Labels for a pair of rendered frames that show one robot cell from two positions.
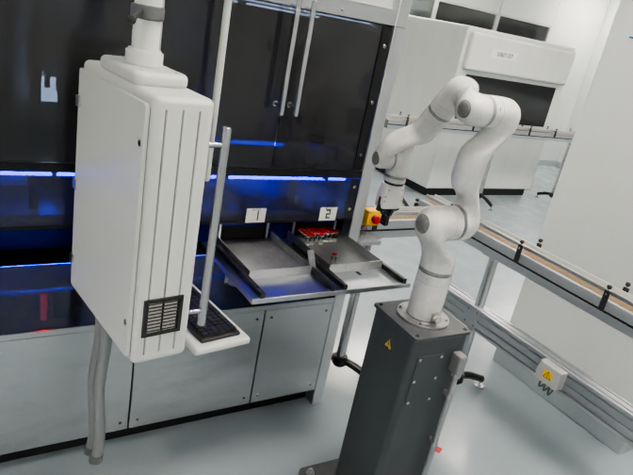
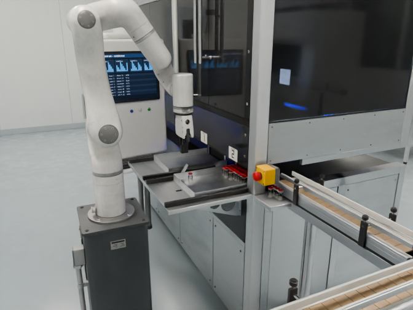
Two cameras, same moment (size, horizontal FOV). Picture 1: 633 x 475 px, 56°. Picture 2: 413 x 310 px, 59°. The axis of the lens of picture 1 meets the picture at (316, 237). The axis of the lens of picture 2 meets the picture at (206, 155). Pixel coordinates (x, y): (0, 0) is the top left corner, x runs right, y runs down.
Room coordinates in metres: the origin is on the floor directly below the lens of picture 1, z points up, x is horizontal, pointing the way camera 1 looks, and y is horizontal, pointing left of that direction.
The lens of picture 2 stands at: (2.55, -1.72, 1.56)
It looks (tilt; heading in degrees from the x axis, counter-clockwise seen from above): 18 degrees down; 100
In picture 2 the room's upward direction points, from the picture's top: straight up
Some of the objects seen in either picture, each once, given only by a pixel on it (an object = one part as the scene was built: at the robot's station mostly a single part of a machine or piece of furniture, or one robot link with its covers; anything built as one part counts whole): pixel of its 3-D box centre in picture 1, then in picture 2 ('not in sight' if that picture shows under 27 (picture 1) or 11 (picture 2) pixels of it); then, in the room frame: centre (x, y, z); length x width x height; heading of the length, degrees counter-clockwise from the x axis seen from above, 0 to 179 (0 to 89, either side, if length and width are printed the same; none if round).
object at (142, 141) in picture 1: (133, 202); (125, 96); (1.61, 0.54, 1.19); 0.50 x 0.19 x 0.78; 43
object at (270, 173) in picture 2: (369, 215); (267, 174); (2.55, -0.22, 1.00); 0.08 x 0.07 x 0.07; 35
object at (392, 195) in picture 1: (391, 193); (183, 123); (2.19, -0.25, 1.21); 0.10 x 0.08 x 0.11; 125
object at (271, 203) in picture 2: (361, 237); (275, 200); (2.59, -0.20, 0.87); 0.14 x 0.13 x 0.02; 35
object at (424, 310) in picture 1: (429, 293); (109, 192); (1.92, -0.43, 0.95); 0.19 x 0.19 x 0.18
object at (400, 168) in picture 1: (398, 157); (182, 89); (2.19, -0.24, 1.35); 0.09 x 0.08 x 0.13; 124
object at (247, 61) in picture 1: (224, 85); (191, 47); (2.08, 0.42, 1.51); 0.47 x 0.01 x 0.59; 125
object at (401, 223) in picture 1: (396, 218); (338, 211); (2.83, -0.37, 0.92); 0.69 x 0.16 x 0.16; 125
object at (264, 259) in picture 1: (261, 253); (189, 160); (2.11, 0.20, 0.90); 0.34 x 0.26 x 0.04; 35
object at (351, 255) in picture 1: (333, 249); (216, 180); (2.30, -0.08, 0.90); 0.34 x 0.26 x 0.04; 36
